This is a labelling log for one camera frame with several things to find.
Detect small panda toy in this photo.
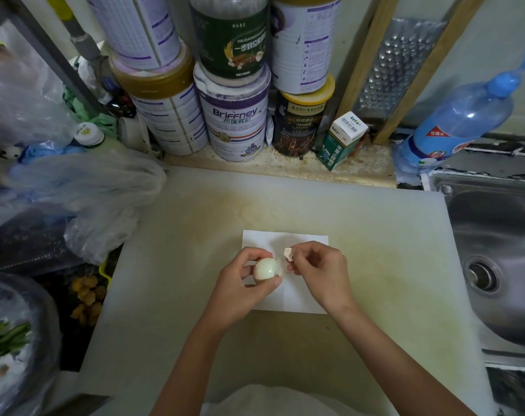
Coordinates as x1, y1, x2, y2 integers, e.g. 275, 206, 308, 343
0, 143, 25, 161

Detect person's right hand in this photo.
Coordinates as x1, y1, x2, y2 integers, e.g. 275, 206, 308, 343
286, 241, 358, 319

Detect metal grater wooden frame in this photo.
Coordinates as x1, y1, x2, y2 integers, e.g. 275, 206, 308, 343
336, 0, 489, 146

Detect dark tin yellow lid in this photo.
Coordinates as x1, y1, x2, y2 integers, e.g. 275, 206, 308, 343
271, 74, 336, 158

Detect grey metal pipe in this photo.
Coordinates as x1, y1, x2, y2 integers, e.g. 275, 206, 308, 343
43, 0, 116, 105

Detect grey metal shelf rack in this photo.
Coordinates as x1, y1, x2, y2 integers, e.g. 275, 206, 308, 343
0, 0, 112, 117

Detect white plastic cutting board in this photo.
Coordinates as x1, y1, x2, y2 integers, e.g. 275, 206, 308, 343
78, 165, 497, 416

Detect beige egg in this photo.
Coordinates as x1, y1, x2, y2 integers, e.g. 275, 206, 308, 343
253, 257, 285, 282

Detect crumpled translucent plastic bag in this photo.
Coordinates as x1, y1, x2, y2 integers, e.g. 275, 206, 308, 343
6, 147, 168, 265

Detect clear bag with greens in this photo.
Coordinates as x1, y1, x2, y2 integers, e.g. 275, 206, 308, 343
0, 270, 62, 416

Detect green white small carton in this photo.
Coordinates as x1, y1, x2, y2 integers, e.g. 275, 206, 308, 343
316, 111, 369, 171

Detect person's left hand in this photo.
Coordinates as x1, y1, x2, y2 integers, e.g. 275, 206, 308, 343
204, 246, 285, 332

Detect pile of yellow dried fruits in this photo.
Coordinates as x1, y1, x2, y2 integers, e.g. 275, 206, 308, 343
69, 274, 108, 328

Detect small white cap bottle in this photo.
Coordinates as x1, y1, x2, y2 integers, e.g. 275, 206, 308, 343
71, 121, 116, 148

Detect dark glossy bag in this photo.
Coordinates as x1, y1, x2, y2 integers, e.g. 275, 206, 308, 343
0, 216, 83, 273

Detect white tin purple band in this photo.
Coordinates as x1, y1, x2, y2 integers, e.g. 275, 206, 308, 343
193, 62, 272, 162

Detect person's white shirt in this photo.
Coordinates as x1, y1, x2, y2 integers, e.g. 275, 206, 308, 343
199, 384, 372, 416

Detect steel sink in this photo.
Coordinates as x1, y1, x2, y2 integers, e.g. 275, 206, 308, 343
423, 168, 525, 369

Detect green plastic bag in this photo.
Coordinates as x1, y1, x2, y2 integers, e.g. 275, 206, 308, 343
62, 88, 118, 137

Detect white tape roll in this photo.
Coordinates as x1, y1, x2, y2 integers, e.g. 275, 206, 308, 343
117, 114, 153, 152

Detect clear plastic bag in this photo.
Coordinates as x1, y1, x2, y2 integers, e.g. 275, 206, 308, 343
0, 21, 77, 148

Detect blue plastic bottle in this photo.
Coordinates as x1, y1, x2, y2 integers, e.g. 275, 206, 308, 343
391, 43, 525, 176

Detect person's left forearm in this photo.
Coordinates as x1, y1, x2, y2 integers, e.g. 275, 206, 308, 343
149, 315, 246, 416

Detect white paper sheet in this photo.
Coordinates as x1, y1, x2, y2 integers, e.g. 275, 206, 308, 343
241, 229, 329, 315

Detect person's right forearm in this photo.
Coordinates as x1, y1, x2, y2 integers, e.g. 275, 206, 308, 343
331, 300, 478, 416

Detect blue plastic bag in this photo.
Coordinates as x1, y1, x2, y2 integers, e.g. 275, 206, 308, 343
19, 140, 88, 164

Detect white purple tin gold lid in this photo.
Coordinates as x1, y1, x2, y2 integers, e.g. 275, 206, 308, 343
83, 0, 182, 70
109, 43, 209, 157
269, 0, 343, 95

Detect green label jar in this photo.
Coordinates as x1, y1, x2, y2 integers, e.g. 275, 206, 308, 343
187, 0, 270, 86

